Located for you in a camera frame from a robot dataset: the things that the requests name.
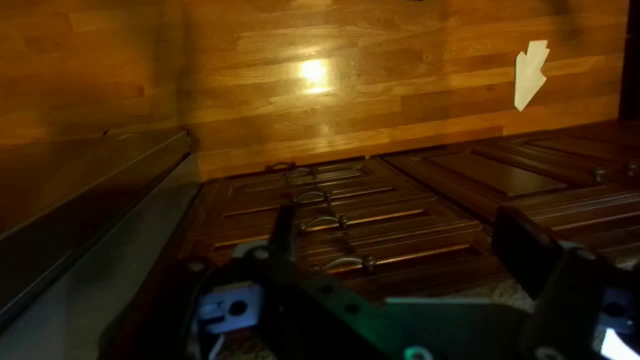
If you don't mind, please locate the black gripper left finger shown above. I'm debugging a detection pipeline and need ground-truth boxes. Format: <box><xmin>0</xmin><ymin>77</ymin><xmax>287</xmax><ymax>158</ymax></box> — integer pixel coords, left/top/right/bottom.
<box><xmin>268</xmin><ymin>204</ymin><xmax>299</xmax><ymax>262</ymax></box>

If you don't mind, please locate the dark wood cabinet door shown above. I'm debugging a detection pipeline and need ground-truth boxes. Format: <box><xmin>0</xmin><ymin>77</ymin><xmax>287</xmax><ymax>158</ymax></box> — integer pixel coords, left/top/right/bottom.
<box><xmin>386</xmin><ymin>123</ymin><xmax>640</xmax><ymax>261</ymax></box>

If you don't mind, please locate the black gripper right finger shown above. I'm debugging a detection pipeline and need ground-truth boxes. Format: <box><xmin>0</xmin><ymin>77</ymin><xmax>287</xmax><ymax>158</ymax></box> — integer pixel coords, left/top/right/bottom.
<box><xmin>493</xmin><ymin>206</ymin><xmax>566</xmax><ymax>301</ymax></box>

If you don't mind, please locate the white paper arrow marker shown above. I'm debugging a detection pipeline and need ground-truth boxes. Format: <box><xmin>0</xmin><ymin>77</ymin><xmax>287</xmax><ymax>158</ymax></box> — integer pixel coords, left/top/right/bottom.
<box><xmin>515</xmin><ymin>40</ymin><xmax>551</xmax><ymax>113</ymax></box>

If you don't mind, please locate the stainless steel appliance edge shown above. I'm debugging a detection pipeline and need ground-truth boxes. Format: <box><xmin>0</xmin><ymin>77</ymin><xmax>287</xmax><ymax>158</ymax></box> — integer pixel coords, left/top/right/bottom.
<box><xmin>0</xmin><ymin>130</ymin><xmax>198</xmax><ymax>360</ymax></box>

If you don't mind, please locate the metal drawer pull handle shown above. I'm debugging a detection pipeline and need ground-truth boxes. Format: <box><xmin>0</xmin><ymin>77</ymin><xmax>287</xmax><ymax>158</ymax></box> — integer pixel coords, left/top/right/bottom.
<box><xmin>284</xmin><ymin>168</ymin><xmax>363</xmax><ymax>187</ymax></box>
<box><xmin>299</xmin><ymin>215</ymin><xmax>349</xmax><ymax>235</ymax></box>
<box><xmin>323</xmin><ymin>256</ymin><xmax>378</xmax><ymax>273</ymax></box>

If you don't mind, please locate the dark wood drawer stack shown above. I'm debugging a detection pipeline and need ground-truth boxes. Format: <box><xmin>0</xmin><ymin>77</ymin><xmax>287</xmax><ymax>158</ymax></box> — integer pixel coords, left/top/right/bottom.
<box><xmin>183</xmin><ymin>158</ymin><xmax>506</xmax><ymax>298</ymax></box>

